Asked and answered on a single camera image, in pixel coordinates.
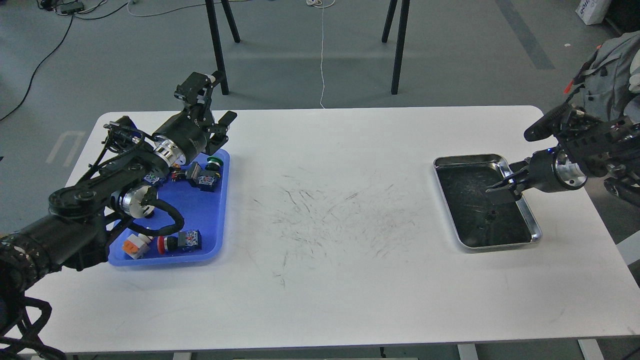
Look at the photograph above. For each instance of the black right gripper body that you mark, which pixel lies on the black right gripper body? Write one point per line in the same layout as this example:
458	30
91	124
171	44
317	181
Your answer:
551	171

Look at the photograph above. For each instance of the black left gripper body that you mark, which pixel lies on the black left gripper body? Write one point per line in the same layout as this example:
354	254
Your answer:
185	135

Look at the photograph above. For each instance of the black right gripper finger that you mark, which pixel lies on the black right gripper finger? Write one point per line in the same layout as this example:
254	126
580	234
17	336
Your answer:
518	177
506	191

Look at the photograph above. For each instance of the metal tray with black mat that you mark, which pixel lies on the metal tray with black mat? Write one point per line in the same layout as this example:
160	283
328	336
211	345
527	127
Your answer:
463	180

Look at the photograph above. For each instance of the green push button switch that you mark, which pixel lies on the green push button switch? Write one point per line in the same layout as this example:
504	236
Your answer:
205	178

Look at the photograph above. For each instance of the white cardboard box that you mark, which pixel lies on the white cardboard box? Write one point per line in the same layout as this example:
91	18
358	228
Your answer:
592	12

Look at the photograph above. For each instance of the orange white switch module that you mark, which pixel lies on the orange white switch module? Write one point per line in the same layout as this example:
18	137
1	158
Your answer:
136	246

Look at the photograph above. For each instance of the black table leg pair right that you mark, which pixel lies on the black table leg pair right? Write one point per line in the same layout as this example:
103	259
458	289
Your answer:
403	22

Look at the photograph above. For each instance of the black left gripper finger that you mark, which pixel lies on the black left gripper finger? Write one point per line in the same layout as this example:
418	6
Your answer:
197	89
224	122

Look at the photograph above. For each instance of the black table leg pair left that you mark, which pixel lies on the black table leg pair left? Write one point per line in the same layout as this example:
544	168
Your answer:
215	32

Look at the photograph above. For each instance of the grey backpack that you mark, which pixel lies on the grey backpack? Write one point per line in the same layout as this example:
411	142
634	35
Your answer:
608	82

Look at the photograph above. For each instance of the blue plastic tray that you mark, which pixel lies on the blue plastic tray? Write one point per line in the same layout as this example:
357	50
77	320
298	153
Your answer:
204	211

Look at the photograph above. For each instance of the black power adapter on floor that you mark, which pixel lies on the black power adapter on floor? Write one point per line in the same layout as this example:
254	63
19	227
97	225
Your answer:
62	7

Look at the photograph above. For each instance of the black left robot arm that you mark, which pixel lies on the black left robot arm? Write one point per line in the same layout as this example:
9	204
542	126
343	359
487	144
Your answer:
112	196

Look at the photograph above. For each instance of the black table leg pair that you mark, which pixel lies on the black table leg pair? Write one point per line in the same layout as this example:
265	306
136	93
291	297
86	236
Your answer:
403	22
215	32

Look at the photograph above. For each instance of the red push button switch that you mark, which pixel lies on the red push button switch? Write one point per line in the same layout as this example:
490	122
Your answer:
183	241

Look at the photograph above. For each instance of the yellow push button switch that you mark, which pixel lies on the yellow push button switch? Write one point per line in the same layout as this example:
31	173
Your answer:
154	180

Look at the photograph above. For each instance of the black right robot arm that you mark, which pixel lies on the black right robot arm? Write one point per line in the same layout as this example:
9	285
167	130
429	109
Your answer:
587	147

